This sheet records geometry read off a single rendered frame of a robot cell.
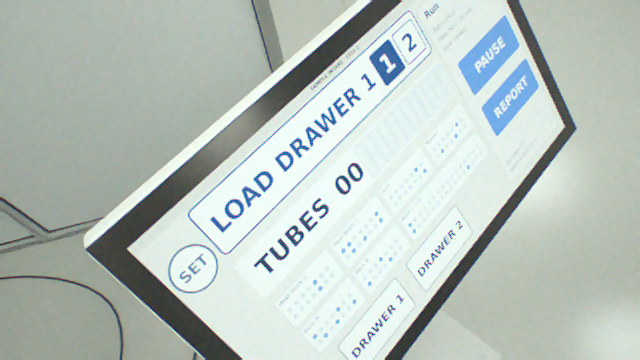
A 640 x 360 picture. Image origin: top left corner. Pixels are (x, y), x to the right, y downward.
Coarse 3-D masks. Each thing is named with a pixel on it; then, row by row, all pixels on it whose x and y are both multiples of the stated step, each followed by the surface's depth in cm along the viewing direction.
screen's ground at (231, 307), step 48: (432, 0) 49; (480, 0) 52; (528, 48) 57; (480, 96) 53; (528, 144) 58; (192, 192) 38; (480, 192) 54; (144, 240) 36; (288, 240) 42; (240, 288) 40; (384, 288) 48; (432, 288) 51; (240, 336) 40; (288, 336) 43
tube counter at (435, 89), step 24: (432, 72) 49; (408, 96) 48; (432, 96) 49; (384, 120) 47; (408, 120) 48; (360, 144) 45; (384, 144) 47; (336, 168) 44; (360, 168) 46; (384, 168) 47; (336, 192) 44; (360, 192) 46
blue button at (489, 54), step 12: (504, 24) 54; (492, 36) 53; (504, 36) 54; (480, 48) 53; (492, 48) 54; (504, 48) 54; (516, 48) 56; (468, 60) 52; (480, 60) 53; (492, 60) 54; (504, 60) 55; (468, 72) 52; (480, 72) 53; (492, 72) 54; (468, 84) 52; (480, 84) 53
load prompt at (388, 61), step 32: (384, 32) 46; (416, 32) 48; (352, 64) 44; (384, 64) 46; (416, 64) 48; (320, 96) 43; (352, 96) 45; (384, 96) 46; (288, 128) 41; (320, 128) 43; (352, 128) 45; (256, 160) 40; (288, 160) 42; (320, 160) 43; (224, 192) 39; (256, 192) 40; (288, 192) 42; (224, 224) 39; (256, 224) 41; (224, 256) 39
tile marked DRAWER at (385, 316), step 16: (400, 288) 49; (384, 304) 48; (400, 304) 49; (416, 304) 50; (368, 320) 47; (384, 320) 48; (400, 320) 49; (352, 336) 46; (368, 336) 47; (384, 336) 48; (352, 352) 47; (368, 352) 48
